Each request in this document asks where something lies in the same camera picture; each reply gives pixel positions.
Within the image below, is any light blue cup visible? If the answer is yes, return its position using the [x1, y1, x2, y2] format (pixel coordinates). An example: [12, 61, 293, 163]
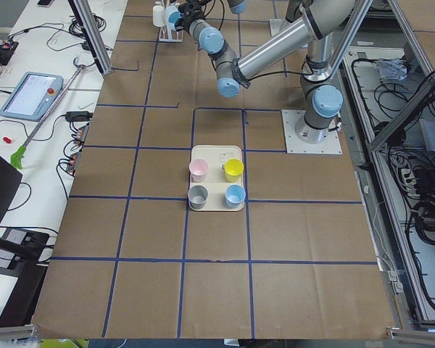
[225, 184, 246, 209]
[165, 6, 182, 30]

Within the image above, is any aluminium frame post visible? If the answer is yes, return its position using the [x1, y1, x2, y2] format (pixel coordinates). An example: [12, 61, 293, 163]
[68, 0, 112, 76]

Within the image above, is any green handled reacher grabber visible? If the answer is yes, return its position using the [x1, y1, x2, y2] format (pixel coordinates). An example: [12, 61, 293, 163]
[10, 57, 86, 170]

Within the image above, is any cream serving tray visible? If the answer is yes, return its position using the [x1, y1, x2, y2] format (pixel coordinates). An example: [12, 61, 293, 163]
[189, 145, 244, 212]

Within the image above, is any grey plastic cup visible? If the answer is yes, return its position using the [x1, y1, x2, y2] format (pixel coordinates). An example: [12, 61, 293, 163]
[188, 185, 208, 210]

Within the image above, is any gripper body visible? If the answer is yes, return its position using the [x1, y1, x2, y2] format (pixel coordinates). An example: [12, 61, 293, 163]
[176, 0, 203, 32]

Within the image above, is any white wire cup rack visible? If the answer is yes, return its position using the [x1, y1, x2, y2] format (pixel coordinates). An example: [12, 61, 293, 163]
[154, 1, 183, 43]

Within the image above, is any pink plastic cup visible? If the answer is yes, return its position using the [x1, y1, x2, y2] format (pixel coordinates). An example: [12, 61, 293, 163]
[188, 158, 209, 183]

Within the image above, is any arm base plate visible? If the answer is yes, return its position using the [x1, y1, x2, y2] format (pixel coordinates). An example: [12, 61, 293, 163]
[281, 109, 343, 155]
[269, 18, 290, 37]

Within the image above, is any black smartphone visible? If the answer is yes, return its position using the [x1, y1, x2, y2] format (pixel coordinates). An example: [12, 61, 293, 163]
[37, 0, 53, 7]

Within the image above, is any blue teach pendant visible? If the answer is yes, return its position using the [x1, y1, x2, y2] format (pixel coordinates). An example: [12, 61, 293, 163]
[0, 72, 63, 121]

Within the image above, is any black power adapter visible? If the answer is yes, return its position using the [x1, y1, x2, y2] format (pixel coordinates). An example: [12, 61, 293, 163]
[65, 111, 93, 123]

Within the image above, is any white plastic cup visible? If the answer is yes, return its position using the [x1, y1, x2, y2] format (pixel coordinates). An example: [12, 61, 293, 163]
[152, 5, 166, 28]

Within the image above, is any yellow plastic cup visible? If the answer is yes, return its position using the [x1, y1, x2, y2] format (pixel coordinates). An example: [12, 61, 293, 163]
[223, 158, 244, 183]

